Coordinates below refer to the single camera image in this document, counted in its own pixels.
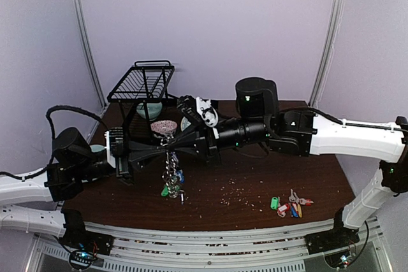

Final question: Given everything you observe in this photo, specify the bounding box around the aluminium frame post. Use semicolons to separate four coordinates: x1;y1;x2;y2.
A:
309;0;344;107
66;0;108;109

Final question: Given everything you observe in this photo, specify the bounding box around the right circuit board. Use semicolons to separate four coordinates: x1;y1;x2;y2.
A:
325;251;356;269

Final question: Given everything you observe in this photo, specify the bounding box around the light teal plate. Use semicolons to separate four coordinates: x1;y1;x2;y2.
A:
90;145;105;154

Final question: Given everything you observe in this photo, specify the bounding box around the right aluminium frame post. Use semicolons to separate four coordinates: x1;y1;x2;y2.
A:
309;0;344;107

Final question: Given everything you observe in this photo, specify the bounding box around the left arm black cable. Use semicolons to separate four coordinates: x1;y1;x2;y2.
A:
0;104;111;182

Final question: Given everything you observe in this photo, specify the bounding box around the circuit board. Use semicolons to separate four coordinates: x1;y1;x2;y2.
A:
325;251;356;269
68;250;96;269

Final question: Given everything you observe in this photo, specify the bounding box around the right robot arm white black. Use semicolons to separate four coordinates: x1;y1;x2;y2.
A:
166;77;407;254

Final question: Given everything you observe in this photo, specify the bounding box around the left circuit board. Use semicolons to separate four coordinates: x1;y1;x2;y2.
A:
68;250;96;269

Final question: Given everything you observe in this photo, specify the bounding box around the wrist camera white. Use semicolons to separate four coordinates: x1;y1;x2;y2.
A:
105;131;116;169
177;95;220;140

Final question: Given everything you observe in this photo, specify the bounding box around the black keyring disc with rings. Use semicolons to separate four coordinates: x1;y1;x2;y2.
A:
161;136;186;205

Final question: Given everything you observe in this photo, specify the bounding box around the black wire dish rack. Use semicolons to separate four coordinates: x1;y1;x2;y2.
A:
106;59;219;145

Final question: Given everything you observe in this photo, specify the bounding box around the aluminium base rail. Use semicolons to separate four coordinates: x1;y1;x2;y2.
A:
27;216;391;272

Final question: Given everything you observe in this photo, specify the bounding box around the red key tag in pile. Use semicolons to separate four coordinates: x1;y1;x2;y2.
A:
277;203;291;217

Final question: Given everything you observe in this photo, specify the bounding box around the green key tag on disc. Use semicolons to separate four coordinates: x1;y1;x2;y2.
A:
161;185;169;197

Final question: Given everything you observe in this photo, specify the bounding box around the green key tag in pile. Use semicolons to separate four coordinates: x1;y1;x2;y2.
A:
270;197;280;210

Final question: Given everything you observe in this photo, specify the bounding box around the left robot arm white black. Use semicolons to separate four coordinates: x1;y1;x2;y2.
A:
1;127;166;254

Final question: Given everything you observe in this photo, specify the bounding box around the left aluminium frame post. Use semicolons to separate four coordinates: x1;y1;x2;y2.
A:
66;0;108;109

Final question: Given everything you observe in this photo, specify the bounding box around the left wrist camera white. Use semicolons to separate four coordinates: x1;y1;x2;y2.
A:
105;131;116;169

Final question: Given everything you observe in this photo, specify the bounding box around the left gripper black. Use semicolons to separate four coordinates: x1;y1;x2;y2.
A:
74;138;166;185

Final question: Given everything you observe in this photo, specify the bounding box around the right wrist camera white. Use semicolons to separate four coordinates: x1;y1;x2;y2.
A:
177;95;220;140

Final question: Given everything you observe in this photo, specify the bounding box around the blue key tag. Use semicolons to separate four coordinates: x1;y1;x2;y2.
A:
175;170;184;183

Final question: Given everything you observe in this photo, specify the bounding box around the pink patterned bowl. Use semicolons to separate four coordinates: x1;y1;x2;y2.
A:
150;120;178;136

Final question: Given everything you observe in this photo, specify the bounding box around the blue yellow patterned plate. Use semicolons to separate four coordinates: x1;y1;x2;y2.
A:
180;117;191;132

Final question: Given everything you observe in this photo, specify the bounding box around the teal ceramic bowl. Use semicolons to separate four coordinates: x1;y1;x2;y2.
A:
136;102;163;121

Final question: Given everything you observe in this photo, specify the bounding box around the red headed silver key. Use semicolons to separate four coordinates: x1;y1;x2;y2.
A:
298;198;314;206

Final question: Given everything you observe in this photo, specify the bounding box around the yellow key tag in pile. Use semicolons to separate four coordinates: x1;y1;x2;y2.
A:
296;204;303;218

